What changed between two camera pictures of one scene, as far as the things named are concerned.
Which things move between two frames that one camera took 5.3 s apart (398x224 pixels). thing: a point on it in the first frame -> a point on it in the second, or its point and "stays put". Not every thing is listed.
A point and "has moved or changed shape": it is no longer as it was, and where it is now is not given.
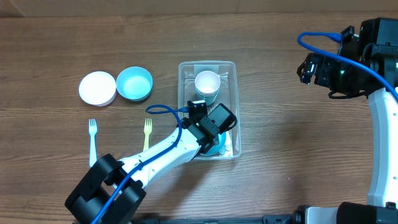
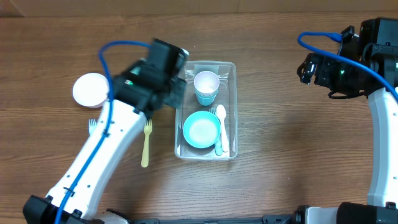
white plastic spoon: [228, 146] -> [221, 112]
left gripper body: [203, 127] -> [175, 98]
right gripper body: [341, 77] stays put
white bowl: [97, 88] has moved or changed shape
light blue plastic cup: [209, 93] stays put
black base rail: [268, 219] stays put
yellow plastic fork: [147, 130] stays put
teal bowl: [219, 149] has moved or changed shape
